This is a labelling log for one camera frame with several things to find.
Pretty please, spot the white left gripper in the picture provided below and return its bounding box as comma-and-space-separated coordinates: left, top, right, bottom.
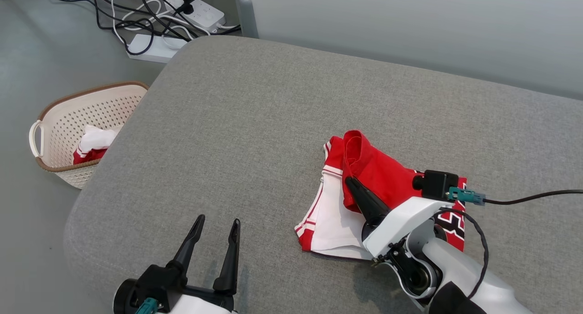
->
166, 215, 240, 314

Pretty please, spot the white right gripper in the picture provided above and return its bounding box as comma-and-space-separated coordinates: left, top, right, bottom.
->
345, 177, 456, 260

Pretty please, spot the red shirt with white sleeves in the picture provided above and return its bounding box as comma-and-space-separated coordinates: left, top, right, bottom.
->
294, 130, 468, 262

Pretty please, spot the red white garment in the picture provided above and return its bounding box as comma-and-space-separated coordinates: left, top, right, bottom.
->
73, 125, 121, 165

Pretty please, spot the white partition panel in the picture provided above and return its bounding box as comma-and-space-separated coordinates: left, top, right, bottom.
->
241, 0, 583, 100

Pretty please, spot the cream perforated laundry basket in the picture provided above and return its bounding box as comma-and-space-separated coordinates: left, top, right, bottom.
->
29, 82, 150, 189

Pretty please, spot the flat white power strip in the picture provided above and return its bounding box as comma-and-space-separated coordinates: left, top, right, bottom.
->
128, 33, 188, 64

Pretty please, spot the white multi-socket power strip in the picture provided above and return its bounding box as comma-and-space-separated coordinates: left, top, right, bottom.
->
166, 0, 226, 32

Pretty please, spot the teal left camera connector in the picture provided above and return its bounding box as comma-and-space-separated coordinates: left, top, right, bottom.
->
134, 297, 160, 314

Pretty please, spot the teal camera connector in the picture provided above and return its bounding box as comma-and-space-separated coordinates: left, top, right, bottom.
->
134, 297, 160, 314
446, 186, 486, 206

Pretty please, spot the teal right camera connector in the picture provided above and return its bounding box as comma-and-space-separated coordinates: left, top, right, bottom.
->
446, 186, 486, 206

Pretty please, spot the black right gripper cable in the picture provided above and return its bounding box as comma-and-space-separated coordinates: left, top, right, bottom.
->
430, 208, 490, 301

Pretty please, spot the black right camera cable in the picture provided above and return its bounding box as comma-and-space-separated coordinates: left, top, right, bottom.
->
483, 190, 583, 206

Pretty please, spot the grey partition post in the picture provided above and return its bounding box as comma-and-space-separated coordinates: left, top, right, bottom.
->
232, 0, 259, 39

